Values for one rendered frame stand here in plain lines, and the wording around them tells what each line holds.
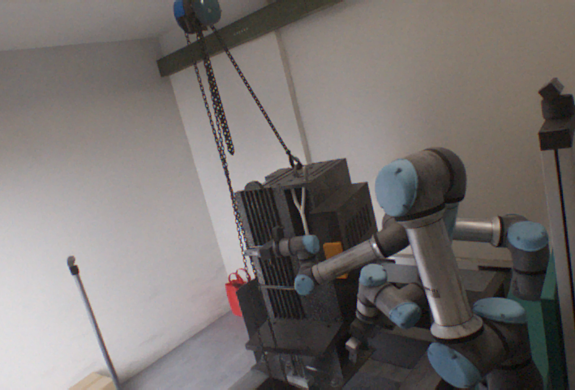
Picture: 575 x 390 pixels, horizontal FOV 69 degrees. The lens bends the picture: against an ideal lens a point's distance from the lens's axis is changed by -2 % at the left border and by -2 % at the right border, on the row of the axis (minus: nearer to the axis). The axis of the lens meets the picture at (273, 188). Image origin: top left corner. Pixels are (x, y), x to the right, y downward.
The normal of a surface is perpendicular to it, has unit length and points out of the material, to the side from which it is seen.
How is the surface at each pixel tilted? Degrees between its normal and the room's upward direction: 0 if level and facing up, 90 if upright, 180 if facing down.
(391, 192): 82
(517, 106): 90
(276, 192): 90
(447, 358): 97
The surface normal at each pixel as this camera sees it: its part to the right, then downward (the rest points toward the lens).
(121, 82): 0.71, -0.05
